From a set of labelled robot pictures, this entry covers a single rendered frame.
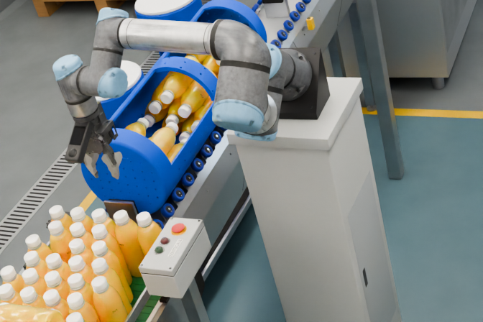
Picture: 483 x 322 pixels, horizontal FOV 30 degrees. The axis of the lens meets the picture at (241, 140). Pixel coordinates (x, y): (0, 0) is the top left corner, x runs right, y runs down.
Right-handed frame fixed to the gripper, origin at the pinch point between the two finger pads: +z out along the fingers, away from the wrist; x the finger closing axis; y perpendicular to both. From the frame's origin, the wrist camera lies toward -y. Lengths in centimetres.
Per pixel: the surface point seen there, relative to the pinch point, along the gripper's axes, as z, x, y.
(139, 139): 3.0, 0.8, 20.9
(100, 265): 13.1, -5.2, -20.3
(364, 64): 96, 0, 213
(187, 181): 27.4, -2.3, 32.5
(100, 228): 13.2, 2.8, -6.4
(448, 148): 124, -45, 183
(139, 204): 24.0, 5.6, 16.5
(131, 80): 21, 41, 80
